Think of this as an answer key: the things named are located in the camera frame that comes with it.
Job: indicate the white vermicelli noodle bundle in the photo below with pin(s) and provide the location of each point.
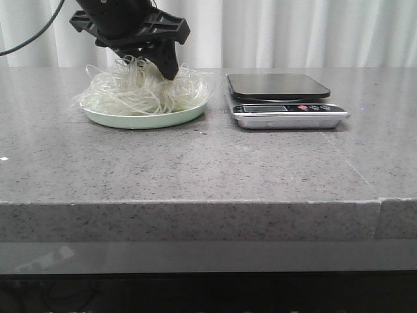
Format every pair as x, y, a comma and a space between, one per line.
135, 87

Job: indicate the dark cabinet under counter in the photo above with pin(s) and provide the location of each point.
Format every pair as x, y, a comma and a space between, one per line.
198, 276

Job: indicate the digital kitchen scale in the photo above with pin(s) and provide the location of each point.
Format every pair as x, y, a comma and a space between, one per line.
281, 101

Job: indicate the light green round plate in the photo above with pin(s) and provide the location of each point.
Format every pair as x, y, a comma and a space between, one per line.
146, 121

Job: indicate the white pleated curtain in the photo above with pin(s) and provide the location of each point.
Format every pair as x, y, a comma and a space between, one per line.
233, 34

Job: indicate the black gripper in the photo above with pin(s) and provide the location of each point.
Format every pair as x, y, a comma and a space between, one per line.
115, 24

